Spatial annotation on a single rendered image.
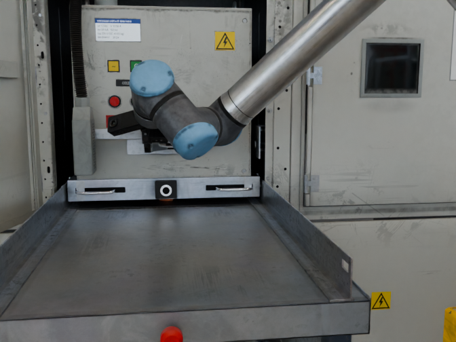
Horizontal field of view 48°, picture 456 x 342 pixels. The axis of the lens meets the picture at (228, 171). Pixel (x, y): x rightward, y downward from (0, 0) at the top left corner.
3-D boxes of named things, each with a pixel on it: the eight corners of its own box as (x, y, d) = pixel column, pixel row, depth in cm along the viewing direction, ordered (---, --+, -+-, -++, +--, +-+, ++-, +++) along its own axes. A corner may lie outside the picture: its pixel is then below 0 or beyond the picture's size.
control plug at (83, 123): (93, 175, 132) (90, 106, 129) (73, 176, 131) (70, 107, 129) (97, 170, 140) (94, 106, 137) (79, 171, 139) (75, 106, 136)
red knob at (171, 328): (183, 353, 72) (182, 331, 72) (160, 354, 72) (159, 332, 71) (182, 338, 77) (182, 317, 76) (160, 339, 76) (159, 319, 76)
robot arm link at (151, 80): (147, 104, 102) (118, 68, 104) (149, 131, 113) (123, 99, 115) (185, 80, 105) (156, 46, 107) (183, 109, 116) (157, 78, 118)
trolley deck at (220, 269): (370, 334, 81) (371, 297, 80) (-48, 359, 73) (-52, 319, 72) (275, 224, 147) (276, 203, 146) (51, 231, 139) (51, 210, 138)
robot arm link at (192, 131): (232, 131, 110) (196, 90, 113) (206, 134, 100) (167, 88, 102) (204, 161, 114) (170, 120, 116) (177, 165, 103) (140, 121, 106)
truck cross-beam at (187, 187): (259, 197, 149) (260, 176, 148) (68, 201, 142) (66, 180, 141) (256, 193, 154) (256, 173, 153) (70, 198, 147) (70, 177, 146)
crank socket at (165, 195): (176, 199, 143) (176, 181, 142) (155, 199, 142) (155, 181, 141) (176, 197, 146) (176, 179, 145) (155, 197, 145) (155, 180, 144)
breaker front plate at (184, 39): (250, 181, 148) (251, 10, 140) (77, 185, 142) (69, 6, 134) (249, 180, 149) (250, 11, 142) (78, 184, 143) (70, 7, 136)
